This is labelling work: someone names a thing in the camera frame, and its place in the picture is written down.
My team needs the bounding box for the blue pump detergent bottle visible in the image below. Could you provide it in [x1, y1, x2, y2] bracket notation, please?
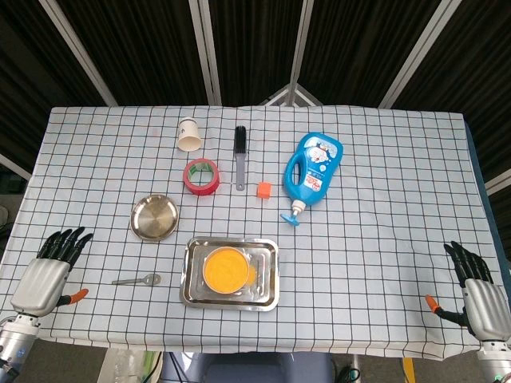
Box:
[279, 132, 345, 228]

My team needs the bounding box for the white partition frame post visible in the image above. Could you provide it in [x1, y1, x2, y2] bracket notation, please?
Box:
[38, 0, 119, 107]
[485, 169, 511, 196]
[287, 0, 315, 107]
[0, 153, 33, 180]
[188, 0, 223, 107]
[378, 0, 464, 109]

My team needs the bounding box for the black green cable bundle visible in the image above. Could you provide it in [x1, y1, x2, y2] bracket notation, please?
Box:
[337, 366, 362, 383]

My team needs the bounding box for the red tape roll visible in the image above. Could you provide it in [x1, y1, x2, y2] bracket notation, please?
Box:
[182, 157, 221, 197]

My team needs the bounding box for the clear plastic bag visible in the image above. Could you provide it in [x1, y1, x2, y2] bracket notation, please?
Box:
[97, 349, 164, 383]

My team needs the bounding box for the silver metal spoon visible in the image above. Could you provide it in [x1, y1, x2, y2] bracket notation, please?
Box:
[111, 272, 163, 286]

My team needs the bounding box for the white triangular frame foot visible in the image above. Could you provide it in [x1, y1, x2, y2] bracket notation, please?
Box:
[259, 82, 324, 107]

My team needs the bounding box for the round steel plate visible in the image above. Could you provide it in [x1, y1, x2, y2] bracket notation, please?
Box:
[129, 193, 180, 243]

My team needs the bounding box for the white paper cup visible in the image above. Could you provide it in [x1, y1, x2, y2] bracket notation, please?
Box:
[176, 116, 202, 152]

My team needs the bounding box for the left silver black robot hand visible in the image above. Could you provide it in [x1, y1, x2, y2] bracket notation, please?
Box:
[10, 226, 94, 318]

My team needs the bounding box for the rectangular steel tray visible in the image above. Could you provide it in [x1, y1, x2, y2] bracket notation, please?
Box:
[179, 236, 280, 313]

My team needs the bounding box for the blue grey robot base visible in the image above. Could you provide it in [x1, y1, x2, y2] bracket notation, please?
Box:
[159, 353, 336, 383]

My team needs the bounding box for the black grey brush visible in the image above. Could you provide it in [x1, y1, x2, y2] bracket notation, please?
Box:
[233, 125, 248, 192]

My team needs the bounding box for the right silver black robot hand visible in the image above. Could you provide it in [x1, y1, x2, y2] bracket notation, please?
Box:
[425, 240, 511, 343]

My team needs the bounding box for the bowl of orange powder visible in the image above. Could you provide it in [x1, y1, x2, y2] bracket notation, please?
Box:
[202, 246, 252, 295]

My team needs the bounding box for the white checked tablecloth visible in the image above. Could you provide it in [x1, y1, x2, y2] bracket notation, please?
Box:
[0, 105, 511, 362]

